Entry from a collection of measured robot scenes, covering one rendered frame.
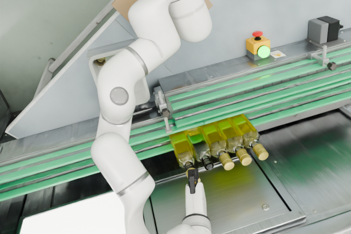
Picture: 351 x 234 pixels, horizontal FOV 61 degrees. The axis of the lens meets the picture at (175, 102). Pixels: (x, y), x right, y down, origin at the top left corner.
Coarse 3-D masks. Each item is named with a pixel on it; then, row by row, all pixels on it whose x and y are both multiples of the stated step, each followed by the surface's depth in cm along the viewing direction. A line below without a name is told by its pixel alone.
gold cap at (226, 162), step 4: (220, 156) 94; (224, 156) 93; (228, 156) 93; (220, 160) 94; (224, 160) 92; (228, 160) 91; (224, 164) 91; (228, 164) 91; (232, 164) 91; (224, 168) 92; (228, 168) 92
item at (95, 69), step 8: (96, 56) 98; (104, 56) 99; (112, 56) 107; (96, 64) 106; (96, 72) 103; (96, 80) 102; (144, 80) 106; (136, 88) 115; (144, 88) 110; (136, 96) 113; (144, 96) 112; (136, 104) 110
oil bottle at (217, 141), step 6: (204, 126) 106; (210, 126) 105; (216, 126) 105; (204, 132) 104; (210, 132) 103; (216, 132) 102; (210, 138) 100; (216, 138) 99; (222, 138) 99; (210, 144) 98; (216, 144) 97; (222, 144) 97; (210, 150) 100; (216, 150) 97; (216, 156) 98
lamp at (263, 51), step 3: (261, 45) 112; (264, 45) 112; (258, 48) 112; (261, 48) 111; (264, 48) 110; (267, 48) 110; (258, 51) 112; (261, 51) 110; (264, 51) 110; (267, 51) 111; (258, 54) 113; (261, 54) 111; (264, 54) 111; (267, 54) 111; (264, 57) 112
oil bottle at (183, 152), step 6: (180, 132) 106; (174, 138) 104; (180, 138) 103; (186, 138) 103; (174, 144) 101; (180, 144) 101; (186, 144) 100; (174, 150) 99; (180, 150) 98; (186, 150) 97; (192, 150) 97; (180, 156) 96; (186, 156) 96; (192, 156) 96; (180, 162) 96; (192, 162) 97
